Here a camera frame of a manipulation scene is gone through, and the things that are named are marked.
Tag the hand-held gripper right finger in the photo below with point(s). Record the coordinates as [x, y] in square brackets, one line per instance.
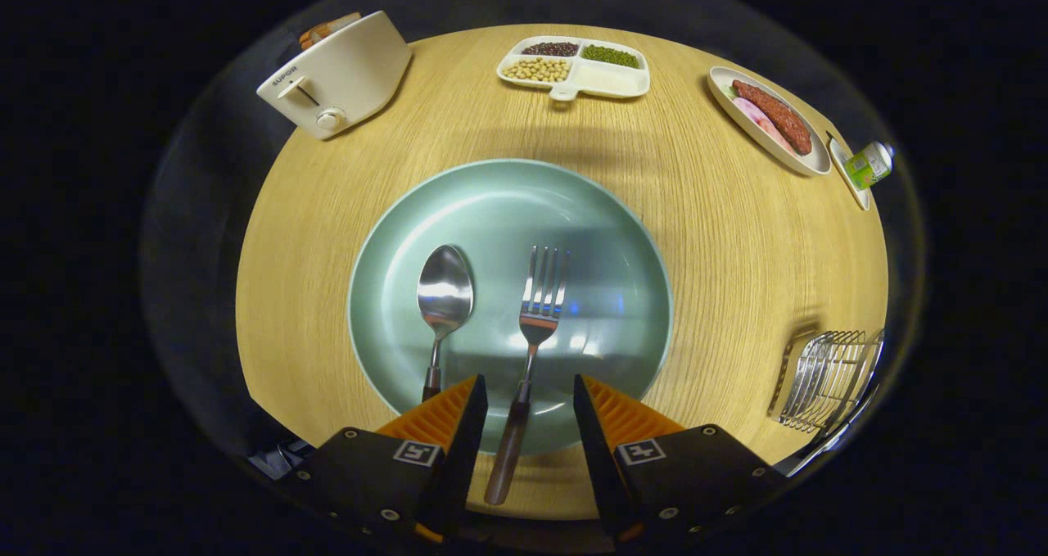
[594, 449]

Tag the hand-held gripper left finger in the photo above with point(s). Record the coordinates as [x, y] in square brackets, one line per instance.
[463, 449]

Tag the pale green round plate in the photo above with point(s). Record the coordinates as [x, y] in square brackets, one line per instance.
[508, 204]

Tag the pink ham slices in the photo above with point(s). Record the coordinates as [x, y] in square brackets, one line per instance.
[757, 120]

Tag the white divided snack dish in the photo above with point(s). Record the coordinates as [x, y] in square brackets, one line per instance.
[610, 81]

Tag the small white square dish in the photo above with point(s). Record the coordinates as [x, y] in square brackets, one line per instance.
[847, 181]

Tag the white round meat plate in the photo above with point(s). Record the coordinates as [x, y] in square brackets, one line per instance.
[725, 101]

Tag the brown grilled meat slab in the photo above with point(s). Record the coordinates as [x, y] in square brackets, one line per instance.
[778, 118]

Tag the yellow soybeans portion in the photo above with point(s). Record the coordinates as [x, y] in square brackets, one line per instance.
[536, 69]

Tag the cream white toaster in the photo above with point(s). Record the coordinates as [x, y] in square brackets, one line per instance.
[352, 73]

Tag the green mung beans portion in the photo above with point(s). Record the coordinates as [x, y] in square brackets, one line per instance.
[611, 56]

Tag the silver bottle green label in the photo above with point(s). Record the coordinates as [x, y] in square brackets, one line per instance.
[868, 165]

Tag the dark red beans portion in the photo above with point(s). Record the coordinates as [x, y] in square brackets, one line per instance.
[550, 48]

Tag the brown toast slice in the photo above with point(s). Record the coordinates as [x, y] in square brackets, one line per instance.
[323, 37]
[327, 25]

